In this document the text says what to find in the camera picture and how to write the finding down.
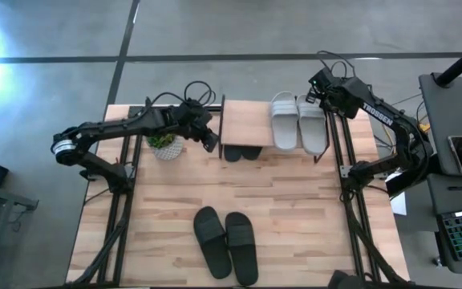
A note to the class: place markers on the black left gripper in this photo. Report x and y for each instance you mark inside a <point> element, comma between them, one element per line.
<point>195,120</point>

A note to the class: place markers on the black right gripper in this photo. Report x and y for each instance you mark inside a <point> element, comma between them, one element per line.
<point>341,98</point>

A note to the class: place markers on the grey slide sandal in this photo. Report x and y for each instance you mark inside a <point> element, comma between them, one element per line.
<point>284,124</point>
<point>312,128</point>

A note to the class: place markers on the black slide sandal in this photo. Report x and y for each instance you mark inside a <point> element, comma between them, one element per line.
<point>233,153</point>
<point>212,243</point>
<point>252,152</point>
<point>241,249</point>

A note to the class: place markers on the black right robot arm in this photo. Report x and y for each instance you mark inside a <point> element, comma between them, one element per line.
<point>379,116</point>

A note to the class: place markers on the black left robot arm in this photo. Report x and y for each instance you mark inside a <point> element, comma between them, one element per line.
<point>114,126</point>

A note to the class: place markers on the wooden shelf with black legs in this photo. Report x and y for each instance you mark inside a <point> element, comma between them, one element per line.
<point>247,124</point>

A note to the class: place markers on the green succulent in white pot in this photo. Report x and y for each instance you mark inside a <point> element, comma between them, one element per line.
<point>167,150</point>

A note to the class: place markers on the black diagonal bar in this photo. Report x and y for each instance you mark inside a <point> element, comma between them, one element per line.
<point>411,182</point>

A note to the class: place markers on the grey side table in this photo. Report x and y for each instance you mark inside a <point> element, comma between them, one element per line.
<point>451,116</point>

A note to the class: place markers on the white paper sheet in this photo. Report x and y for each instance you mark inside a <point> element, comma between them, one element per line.
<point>398,204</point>

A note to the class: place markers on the black round pole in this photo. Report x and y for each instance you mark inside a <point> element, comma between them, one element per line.
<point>459,64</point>

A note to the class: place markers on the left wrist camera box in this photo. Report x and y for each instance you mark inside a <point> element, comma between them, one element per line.
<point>211,142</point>

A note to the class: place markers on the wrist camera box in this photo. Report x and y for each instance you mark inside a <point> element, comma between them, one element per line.
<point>211,142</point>
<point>321,78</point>

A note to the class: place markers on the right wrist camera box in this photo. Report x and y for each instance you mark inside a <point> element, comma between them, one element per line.
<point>321,78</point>

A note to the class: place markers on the black aluminium table frame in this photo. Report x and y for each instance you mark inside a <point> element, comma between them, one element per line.
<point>134,111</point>

